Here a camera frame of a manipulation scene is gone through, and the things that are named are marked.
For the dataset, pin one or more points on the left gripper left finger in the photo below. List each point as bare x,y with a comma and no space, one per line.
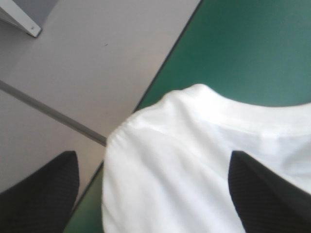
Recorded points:
39,196

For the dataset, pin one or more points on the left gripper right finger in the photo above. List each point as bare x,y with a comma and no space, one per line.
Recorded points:
267,201

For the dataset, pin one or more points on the white T-shirt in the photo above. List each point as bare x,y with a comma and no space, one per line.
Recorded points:
184,155

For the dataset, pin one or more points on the white cabinet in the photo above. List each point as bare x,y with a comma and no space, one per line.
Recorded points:
20,15

